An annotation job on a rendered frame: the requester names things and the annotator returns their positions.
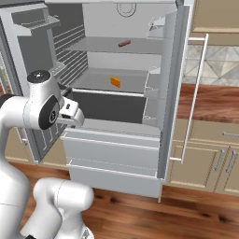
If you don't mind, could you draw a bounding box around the silver cupboard door handle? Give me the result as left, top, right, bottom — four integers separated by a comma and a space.
214, 148, 226, 173
225, 149, 238, 175

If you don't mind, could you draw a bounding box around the silver drawer handle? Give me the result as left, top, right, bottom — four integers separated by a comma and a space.
221, 131, 239, 138

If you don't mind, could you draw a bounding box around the beige drawer front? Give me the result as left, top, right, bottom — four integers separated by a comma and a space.
188, 119, 239, 149

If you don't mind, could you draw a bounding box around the grey freezer drawer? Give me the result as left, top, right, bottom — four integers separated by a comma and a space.
60, 125, 163, 200

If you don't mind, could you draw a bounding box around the beige wall cupboard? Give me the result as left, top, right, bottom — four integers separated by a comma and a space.
190, 0, 239, 47

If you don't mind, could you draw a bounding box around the white fridge door handle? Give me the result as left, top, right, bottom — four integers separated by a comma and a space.
169, 33, 210, 163

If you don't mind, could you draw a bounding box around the right fridge door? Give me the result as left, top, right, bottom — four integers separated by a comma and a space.
142, 0, 192, 181

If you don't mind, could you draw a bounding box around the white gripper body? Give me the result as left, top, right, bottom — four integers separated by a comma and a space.
59, 107, 86, 128

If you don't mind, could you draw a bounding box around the beige cupboard door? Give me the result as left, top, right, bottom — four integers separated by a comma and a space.
214, 145, 239, 196
167, 140, 231, 191

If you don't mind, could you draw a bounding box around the grey fridge shelf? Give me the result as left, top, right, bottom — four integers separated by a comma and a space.
63, 35, 163, 56
69, 67, 151, 95

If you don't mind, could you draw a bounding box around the beige base cupboard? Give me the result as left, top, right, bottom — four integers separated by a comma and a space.
4, 126, 69, 170

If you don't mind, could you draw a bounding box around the brown sausage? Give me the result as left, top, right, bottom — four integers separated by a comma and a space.
118, 39, 132, 48

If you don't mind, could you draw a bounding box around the left fridge door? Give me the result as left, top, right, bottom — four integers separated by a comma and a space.
0, 0, 89, 165

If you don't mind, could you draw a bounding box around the fridge door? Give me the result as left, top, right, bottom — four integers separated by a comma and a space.
0, 0, 89, 165
142, 0, 192, 181

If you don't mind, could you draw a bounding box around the orange cheese wedge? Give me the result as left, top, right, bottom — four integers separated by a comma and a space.
110, 76, 121, 89

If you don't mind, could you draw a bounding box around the grey fridge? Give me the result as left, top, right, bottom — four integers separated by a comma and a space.
43, 0, 191, 200

